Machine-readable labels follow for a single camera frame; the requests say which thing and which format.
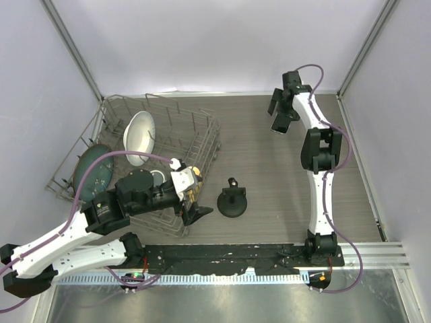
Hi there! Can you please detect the black phone stand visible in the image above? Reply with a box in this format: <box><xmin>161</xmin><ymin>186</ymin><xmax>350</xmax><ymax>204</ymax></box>
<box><xmin>217</xmin><ymin>177</ymin><xmax>248</xmax><ymax>219</ymax></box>

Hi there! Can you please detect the black smartphone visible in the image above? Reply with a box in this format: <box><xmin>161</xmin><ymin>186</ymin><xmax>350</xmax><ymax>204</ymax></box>
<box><xmin>271</xmin><ymin>121</ymin><xmax>291</xmax><ymax>135</ymax></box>

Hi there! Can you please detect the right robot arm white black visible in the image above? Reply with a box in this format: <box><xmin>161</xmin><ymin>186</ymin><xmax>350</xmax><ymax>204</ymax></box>
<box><xmin>267</xmin><ymin>71</ymin><xmax>343</xmax><ymax>266</ymax></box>

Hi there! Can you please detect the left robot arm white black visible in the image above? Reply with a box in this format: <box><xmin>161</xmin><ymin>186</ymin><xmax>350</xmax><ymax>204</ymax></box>
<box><xmin>1</xmin><ymin>168</ymin><xmax>213</xmax><ymax>299</ymax></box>

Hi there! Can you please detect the yellow cup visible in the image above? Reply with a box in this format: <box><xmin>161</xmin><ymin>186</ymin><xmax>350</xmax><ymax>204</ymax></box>
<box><xmin>187</xmin><ymin>166</ymin><xmax>203</xmax><ymax>203</ymax></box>

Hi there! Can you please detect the dark grey mug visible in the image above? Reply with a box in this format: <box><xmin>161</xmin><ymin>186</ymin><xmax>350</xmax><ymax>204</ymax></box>
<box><xmin>150</xmin><ymin>170</ymin><xmax>166</xmax><ymax>186</ymax></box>

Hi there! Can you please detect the white plate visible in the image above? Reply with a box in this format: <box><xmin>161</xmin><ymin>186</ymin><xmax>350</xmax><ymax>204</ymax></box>
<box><xmin>123</xmin><ymin>111</ymin><xmax>156</xmax><ymax>154</ymax></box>

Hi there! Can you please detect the teal plate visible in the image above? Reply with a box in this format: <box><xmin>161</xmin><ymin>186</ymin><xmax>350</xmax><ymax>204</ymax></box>
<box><xmin>72</xmin><ymin>144</ymin><xmax>114</xmax><ymax>202</ymax></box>

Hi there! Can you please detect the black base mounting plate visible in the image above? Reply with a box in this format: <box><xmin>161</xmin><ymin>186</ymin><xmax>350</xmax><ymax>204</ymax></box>
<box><xmin>138</xmin><ymin>244</ymin><xmax>345</xmax><ymax>276</ymax></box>

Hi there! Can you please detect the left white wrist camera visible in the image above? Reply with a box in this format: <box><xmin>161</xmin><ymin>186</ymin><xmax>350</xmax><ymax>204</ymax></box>
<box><xmin>170</xmin><ymin>158</ymin><xmax>199</xmax><ymax>201</ymax></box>

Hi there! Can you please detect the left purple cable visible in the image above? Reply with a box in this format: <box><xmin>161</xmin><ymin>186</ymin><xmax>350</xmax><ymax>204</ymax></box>
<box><xmin>0</xmin><ymin>149</ymin><xmax>176</xmax><ymax>312</ymax></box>

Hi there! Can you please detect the grey wire dish rack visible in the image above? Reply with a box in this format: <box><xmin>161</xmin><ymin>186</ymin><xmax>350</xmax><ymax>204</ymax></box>
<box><xmin>44</xmin><ymin>93</ymin><xmax>223</xmax><ymax>237</ymax></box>

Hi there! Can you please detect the white slotted cable duct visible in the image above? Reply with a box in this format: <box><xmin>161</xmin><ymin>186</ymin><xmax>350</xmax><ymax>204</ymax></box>
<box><xmin>57</xmin><ymin>271</ymin><xmax>309</xmax><ymax>286</ymax></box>

